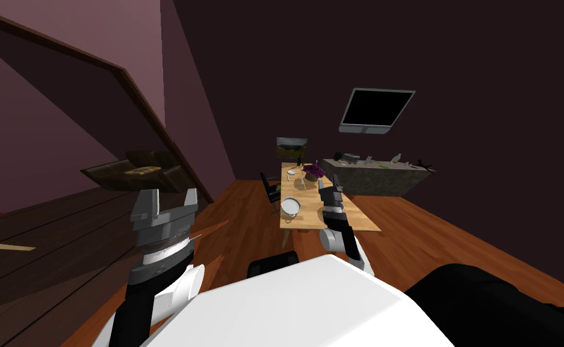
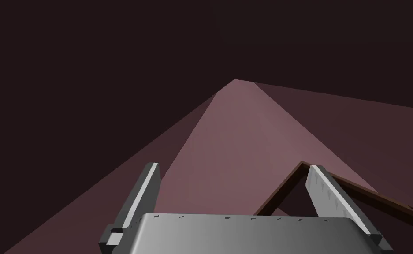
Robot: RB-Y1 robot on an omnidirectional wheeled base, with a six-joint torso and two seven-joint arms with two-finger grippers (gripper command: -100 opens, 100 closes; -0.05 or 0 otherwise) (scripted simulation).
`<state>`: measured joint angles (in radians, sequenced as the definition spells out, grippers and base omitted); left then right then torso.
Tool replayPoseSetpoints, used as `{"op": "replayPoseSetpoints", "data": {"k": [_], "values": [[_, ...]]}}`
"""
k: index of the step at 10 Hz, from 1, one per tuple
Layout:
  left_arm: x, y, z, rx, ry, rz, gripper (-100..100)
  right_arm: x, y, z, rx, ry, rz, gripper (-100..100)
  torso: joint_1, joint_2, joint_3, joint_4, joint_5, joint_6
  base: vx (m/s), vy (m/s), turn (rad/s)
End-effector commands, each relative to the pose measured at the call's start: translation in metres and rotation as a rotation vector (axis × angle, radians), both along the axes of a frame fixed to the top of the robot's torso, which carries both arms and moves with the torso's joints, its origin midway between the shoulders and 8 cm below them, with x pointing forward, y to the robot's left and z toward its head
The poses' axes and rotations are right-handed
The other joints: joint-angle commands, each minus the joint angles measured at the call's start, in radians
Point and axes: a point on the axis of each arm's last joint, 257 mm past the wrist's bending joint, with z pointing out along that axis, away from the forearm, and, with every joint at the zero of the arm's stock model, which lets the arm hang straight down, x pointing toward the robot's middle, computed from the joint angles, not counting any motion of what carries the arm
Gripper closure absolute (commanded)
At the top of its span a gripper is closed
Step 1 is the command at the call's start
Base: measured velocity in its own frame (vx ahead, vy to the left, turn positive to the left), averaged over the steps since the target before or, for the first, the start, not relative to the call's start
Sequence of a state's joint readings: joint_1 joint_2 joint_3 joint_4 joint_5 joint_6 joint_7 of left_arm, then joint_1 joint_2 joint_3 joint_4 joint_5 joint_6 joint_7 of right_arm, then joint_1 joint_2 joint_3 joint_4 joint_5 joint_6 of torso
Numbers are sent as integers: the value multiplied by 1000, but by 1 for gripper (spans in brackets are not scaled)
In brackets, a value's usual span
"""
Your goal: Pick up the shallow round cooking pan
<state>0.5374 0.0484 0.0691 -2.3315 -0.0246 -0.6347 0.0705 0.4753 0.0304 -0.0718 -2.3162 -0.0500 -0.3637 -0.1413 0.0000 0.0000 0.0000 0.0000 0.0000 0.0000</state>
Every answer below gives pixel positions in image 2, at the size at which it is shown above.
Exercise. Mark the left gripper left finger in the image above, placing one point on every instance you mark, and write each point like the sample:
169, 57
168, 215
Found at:
141, 197

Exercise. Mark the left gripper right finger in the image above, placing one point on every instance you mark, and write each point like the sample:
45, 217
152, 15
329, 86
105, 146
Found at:
328, 197

